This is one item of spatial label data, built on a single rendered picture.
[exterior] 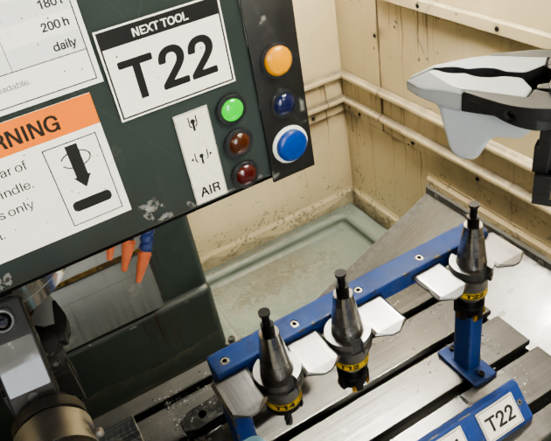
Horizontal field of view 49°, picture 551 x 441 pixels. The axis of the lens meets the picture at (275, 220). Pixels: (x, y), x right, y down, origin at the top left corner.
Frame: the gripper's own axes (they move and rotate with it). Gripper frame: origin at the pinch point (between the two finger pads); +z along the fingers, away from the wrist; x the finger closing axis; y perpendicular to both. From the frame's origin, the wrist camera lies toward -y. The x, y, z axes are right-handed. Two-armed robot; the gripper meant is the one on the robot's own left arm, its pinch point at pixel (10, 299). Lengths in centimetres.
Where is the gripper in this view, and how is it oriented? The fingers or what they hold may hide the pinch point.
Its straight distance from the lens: 80.0
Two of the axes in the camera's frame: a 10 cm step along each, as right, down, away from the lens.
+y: 1.4, 7.8, 6.0
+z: -4.9, -4.7, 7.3
